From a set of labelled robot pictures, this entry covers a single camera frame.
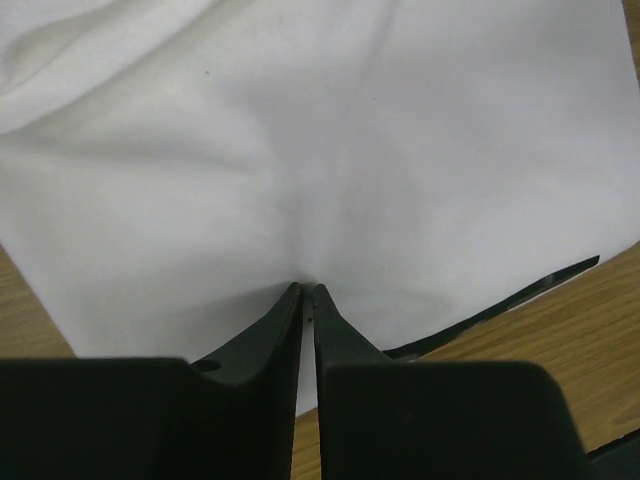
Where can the white t shirt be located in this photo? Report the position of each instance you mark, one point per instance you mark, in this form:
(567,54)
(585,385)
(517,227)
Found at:
(168,168)

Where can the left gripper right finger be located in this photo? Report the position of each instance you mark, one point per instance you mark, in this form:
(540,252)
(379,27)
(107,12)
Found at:
(382,419)

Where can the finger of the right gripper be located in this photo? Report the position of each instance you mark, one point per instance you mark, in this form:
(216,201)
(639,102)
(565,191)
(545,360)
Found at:
(416,349)

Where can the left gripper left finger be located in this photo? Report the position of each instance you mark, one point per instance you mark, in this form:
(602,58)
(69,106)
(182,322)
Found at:
(228,415)

